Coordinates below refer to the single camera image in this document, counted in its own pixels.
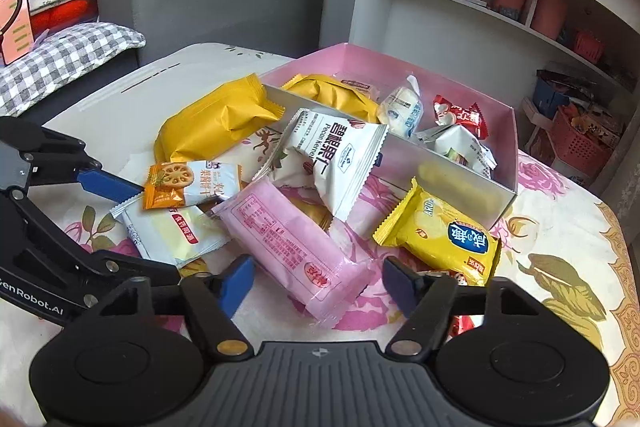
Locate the large pink basket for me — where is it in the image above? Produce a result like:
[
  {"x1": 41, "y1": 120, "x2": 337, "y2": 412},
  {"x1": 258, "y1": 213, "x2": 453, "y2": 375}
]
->
[{"x1": 550, "y1": 107, "x2": 626, "y2": 178}]

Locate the pink tray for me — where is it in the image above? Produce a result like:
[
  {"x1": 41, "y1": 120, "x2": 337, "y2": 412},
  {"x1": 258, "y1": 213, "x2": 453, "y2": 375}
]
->
[{"x1": 520, "y1": 97, "x2": 556, "y2": 128}]

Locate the pale floral curtain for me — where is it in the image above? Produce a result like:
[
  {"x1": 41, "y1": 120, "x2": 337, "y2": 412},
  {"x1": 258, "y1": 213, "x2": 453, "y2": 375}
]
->
[{"x1": 595, "y1": 142, "x2": 640, "y2": 208}]

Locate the white packet with black text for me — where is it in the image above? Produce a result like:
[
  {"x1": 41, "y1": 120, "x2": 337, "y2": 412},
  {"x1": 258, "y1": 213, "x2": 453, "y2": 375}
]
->
[{"x1": 415, "y1": 124, "x2": 498, "y2": 180}]

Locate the small white snack packet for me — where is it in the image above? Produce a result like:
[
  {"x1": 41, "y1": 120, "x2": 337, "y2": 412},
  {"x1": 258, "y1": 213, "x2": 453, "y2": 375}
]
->
[{"x1": 377, "y1": 74, "x2": 425, "y2": 138}]

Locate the white red-label snack packet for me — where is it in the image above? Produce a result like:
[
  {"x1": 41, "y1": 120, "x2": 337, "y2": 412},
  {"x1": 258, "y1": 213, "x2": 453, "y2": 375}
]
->
[{"x1": 340, "y1": 78, "x2": 379, "y2": 100}]

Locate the pink snack packet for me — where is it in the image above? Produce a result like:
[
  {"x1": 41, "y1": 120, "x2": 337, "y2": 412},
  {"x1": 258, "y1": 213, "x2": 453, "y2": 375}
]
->
[{"x1": 212, "y1": 179, "x2": 376, "y2": 323}]

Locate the yellow biscuit packet blue label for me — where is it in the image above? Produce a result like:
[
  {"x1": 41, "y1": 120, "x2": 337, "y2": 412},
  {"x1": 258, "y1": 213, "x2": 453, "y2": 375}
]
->
[{"x1": 372, "y1": 177, "x2": 502, "y2": 289}]

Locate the pile of colourful packages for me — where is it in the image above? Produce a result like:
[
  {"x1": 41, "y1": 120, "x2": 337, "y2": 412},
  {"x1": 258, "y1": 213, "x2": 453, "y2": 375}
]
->
[{"x1": 537, "y1": 67, "x2": 626, "y2": 142}]

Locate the red folded cloth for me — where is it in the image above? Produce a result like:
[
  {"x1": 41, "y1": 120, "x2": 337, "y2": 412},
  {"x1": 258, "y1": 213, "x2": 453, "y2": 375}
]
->
[{"x1": 30, "y1": 0, "x2": 101, "y2": 35}]

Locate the white pale-yellow snack packet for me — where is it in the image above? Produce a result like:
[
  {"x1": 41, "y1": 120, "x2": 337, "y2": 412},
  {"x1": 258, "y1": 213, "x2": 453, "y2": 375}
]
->
[{"x1": 111, "y1": 202, "x2": 227, "y2": 270}]

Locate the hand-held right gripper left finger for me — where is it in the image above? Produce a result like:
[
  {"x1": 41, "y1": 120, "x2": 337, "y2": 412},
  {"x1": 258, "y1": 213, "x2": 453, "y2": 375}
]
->
[{"x1": 90, "y1": 254, "x2": 256, "y2": 358}]

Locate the white nut snack packet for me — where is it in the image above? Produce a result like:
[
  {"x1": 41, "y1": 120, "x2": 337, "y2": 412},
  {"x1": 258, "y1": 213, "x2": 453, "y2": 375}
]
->
[{"x1": 265, "y1": 107, "x2": 390, "y2": 223}]

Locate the grey checked pillow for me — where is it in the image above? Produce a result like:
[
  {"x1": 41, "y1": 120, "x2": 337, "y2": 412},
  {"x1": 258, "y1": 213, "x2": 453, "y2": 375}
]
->
[{"x1": 0, "y1": 21, "x2": 147, "y2": 118}]

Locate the red snack packet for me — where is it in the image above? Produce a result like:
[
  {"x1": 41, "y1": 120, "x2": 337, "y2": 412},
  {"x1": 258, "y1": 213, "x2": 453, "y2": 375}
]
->
[
  {"x1": 447, "y1": 269, "x2": 490, "y2": 338},
  {"x1": 432, "y1": 94, "x2": 488, "y2": 140}
]

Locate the pink paper card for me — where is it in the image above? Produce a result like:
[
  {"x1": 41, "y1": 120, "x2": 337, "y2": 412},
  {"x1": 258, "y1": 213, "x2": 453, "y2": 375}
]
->
[{"x1": 0, "y1": 0, "x2": 36, "y2": 65}]

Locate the pink cardboard box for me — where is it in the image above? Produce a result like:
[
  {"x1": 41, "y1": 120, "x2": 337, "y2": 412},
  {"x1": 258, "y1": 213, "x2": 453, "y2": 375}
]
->
[{"x1": 260, "y1": 42, "x2": 518, "y2": 233}]

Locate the yellow-orange snack packet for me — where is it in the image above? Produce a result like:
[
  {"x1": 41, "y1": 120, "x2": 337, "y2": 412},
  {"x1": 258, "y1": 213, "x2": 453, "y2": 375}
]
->
[
  {"x1": 281, "y1": 74, "x2": 382, "y2": 124},
  {"x1": 154, "y1": 74, "x2": 287, "y2": 164}
]

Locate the white shelf desk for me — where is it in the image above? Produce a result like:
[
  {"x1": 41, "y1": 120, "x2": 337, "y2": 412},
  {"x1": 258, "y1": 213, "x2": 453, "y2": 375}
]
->
[{"x1": 317, "y1": 0, "x2": 640, "y2": 195}]

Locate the blue box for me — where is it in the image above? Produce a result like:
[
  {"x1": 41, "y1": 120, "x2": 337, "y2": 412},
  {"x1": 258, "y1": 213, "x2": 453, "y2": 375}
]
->
[{"x1": 532, "y1": 77, "x2": 571, "y2": 120}]

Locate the orange-white lotus root packet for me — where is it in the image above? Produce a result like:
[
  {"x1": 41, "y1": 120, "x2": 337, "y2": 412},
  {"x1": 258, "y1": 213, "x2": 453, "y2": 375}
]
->
[{"x1": 142, "y1": 161, "x2": 246, "y2": 211}]

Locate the red basket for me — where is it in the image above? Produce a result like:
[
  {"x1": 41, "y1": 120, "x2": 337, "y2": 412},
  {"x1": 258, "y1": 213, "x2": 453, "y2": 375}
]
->
[{"x1": 572, "y1": 29, "x2": 608, "y2": 64}]

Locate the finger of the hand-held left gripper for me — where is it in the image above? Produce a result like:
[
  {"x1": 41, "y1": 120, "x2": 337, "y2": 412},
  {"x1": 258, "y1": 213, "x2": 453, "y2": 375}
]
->
[
  {"x1": 0, "y1": 192, "x2": 182, "y2": 297},
  {"x1": 0, "y1": 116, "x2": 145, "y2": 204}
]

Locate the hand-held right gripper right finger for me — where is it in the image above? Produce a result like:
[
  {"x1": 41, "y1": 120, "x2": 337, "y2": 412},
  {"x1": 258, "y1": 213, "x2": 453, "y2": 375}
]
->
[{"x1": 383, "y1": 255, "x2": 551, "y2": 355}]

